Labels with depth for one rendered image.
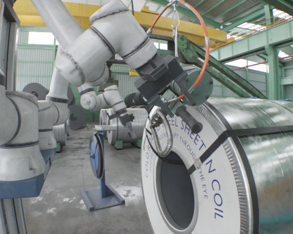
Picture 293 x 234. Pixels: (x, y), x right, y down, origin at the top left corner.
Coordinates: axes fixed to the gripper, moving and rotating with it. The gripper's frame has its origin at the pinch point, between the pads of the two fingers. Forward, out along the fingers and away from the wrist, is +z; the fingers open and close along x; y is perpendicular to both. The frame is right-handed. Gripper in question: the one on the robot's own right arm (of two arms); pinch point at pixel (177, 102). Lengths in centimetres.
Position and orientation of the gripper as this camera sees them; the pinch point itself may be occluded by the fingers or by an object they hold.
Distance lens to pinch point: 56.7
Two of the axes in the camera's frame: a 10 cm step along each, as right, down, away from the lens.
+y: -2.6, -4.5, 8.5
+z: 5.8, 6.3, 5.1
